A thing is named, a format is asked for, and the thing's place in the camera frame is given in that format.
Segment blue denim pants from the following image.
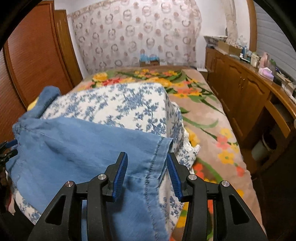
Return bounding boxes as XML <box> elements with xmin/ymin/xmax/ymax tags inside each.
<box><xmin>6</xmin><ymin>86</ymin><xmax>173</xmax><ymax>240</ymax></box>

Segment floral brown bed blanket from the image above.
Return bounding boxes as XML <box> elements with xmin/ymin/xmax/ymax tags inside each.
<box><xmin>76</xmin><ymin>66</ymin><xmax>265</xmax><ymax>241</ymax></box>

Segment yellow garment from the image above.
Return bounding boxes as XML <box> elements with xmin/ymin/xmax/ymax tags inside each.
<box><xmin>27</xmin><ymin>97</ymin><xmax>39</xmax><ymax>111</ymax></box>

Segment blue floral white cloth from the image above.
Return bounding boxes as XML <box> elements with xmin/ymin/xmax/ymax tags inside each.
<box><xmin>13</xmin><ymin>83</ymin><xmax>200</xmax><ymax>239</ymax></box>

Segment brown louvered wooden wardrobe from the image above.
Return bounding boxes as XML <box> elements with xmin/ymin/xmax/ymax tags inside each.
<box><xmin>1</xmin><ymin>1</ymin><xmax>82</xmax><ymax>142</ymax></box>

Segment long wooden sideboard cabinet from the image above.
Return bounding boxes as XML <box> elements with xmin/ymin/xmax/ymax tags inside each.
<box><xmin>205</xmin><ymin>47</ymin><xmax>295</xmax><ymax>174</ymax></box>

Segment cardboard box with blue items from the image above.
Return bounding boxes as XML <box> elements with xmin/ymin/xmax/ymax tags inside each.
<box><xmin>139</xmin><ymin>54</ymin><xmax>160</xmax><ymax>67</ymax></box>

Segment pink tissue pack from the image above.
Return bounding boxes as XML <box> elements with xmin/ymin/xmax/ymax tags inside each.
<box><xmin>258</xmin><ymin>67</ymin><xmax>274</xmax><ymax>81</ymax></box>

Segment cardboard box on sideboard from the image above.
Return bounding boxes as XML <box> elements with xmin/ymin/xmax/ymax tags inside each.
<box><xmin>218</xmin><ymin>40</ymin><xmax>242</xmax><ymax>57</ymax></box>

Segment white bottle on sideboard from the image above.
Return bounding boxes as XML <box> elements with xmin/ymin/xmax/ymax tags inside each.
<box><xmin>250</xmin><ymin>52</ymin><xmax>260</xmax><ymax>68</ymax></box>

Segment patterned box on sideboard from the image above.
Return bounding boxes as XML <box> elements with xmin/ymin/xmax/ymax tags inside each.
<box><xmin>204</xmin><ymin>35</ymin><xmax>228</xmax><ymax>48</ymax></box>

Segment pink bottle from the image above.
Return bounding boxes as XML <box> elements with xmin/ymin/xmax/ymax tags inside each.
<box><xmin>258</xmin><ymin>52</ymin><xmax>269</xmax><ymax>68</ymax></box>

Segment pink circle patterned curtain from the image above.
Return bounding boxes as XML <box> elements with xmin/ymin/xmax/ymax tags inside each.
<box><xmin>69</xmin><ymin>1</ymin><xmax>202</xmax><ymax>74</ymax></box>

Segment beige tied side curtain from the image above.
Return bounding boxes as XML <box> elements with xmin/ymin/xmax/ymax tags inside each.
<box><xmin>221</xmin><ymin>0</ymin><xmax>238</xmax><ymax>44</ymax></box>

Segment grey window blind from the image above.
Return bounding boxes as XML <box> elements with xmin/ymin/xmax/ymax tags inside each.
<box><xmin>254</xmin><ymin>3</ymin><xmax>296</xmax><ymax>80</ymax></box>

